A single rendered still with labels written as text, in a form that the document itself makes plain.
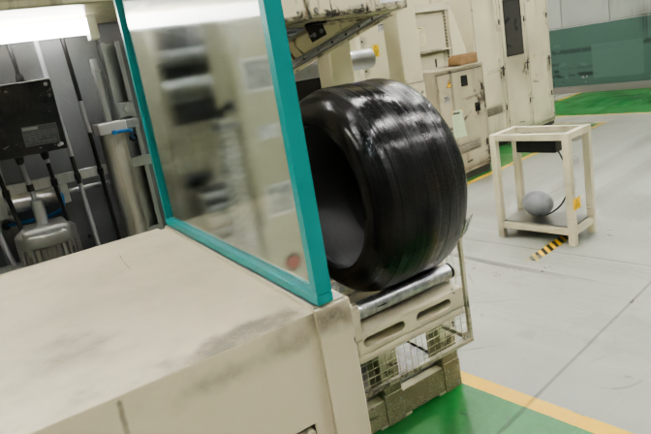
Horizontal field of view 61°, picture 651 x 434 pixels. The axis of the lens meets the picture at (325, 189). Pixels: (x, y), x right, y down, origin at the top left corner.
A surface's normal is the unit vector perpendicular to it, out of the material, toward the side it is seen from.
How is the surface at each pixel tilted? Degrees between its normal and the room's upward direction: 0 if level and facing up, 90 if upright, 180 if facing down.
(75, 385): 0
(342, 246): 37
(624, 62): 90
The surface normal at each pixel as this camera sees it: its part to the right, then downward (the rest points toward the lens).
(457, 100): 0.65, 0.06
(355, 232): 0.25, -0.61
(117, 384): -0.16, -0.96
